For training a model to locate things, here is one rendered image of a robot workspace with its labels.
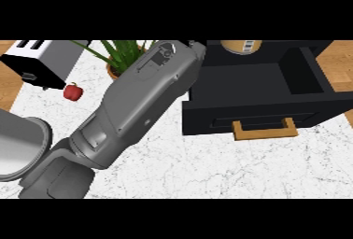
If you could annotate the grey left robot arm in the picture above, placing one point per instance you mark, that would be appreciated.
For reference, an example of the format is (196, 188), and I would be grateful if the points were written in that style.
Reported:
(137, 99)

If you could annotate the black cabinet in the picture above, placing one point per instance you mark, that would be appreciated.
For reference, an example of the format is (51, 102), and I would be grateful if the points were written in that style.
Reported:
(285, 49)

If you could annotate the red bell pepper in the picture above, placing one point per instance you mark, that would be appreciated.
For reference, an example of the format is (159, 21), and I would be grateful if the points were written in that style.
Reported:
(72, 92)

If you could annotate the tan can with barcode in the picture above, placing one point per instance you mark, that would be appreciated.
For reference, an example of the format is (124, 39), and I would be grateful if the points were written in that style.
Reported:
(237, 46)

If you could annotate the brown plant pot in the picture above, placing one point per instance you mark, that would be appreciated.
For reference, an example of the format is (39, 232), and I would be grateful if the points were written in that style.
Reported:
(112, 72)

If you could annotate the black drawer front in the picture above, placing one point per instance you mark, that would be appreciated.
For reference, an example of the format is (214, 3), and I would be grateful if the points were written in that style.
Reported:
(202, 119)

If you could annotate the grey metal pot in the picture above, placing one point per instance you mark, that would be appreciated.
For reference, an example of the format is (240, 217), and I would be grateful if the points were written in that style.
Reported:
(17, 146)

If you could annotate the green leafy plant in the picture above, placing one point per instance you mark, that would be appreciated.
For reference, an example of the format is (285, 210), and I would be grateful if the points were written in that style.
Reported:
(119, 54)

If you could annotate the silver and black toaster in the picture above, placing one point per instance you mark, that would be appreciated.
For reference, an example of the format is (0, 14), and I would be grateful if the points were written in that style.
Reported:
(42, 62)

